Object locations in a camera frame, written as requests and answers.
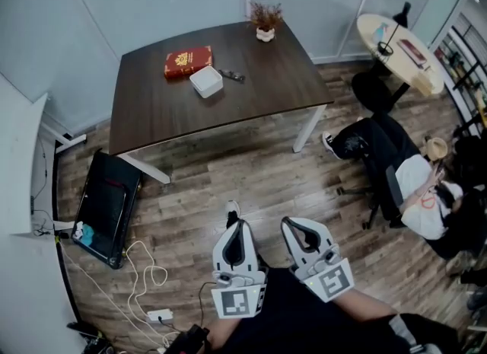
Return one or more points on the person's left forearm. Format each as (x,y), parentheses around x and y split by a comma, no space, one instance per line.
(222,333)

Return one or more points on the black eyeglasses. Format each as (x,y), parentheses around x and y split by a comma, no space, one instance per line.
(233,75)

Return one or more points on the person's right forearm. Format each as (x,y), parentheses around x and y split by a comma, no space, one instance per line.
(365,303)

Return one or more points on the red ornate book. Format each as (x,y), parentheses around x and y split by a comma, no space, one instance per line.
(186,62)

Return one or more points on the round beige table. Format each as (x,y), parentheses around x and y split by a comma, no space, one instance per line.
(407,63)

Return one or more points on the white desk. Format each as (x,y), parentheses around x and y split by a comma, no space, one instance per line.
(19,154)

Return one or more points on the black metal shelf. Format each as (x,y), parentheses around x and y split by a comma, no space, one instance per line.
(462,67)

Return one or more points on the black office chair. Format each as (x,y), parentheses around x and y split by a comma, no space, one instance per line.
(388,196)

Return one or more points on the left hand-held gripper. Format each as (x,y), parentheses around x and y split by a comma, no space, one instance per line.
(236,303)

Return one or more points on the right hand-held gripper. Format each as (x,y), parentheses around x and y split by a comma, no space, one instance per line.
(331,282)

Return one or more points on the black table lamp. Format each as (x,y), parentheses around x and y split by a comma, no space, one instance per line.
(395,27)

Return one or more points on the white square tissue holder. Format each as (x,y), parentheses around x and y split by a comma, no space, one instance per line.
(207,88)

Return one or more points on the dried plant in white pot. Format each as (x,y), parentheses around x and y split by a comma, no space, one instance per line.
(265,21)

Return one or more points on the person's black clothing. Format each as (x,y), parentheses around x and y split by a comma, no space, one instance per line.
(289,326)

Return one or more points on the blue cloth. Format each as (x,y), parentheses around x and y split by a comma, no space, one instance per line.
(88,235)

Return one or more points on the dark red book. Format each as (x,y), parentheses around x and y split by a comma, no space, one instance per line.
(411,51)

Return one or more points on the pale blue spray bottle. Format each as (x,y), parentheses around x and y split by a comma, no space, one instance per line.
(379,32)

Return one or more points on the dark wooden table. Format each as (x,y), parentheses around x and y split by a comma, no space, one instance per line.
(228,116)

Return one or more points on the beige straw hat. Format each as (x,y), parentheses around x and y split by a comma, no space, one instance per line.
(437,148)

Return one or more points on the white power strip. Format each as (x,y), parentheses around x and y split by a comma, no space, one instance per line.
(160,315)

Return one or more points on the black device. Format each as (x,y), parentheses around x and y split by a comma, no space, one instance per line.
(195,339)

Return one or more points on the black storage case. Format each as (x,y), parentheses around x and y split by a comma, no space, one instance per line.
(110,200)

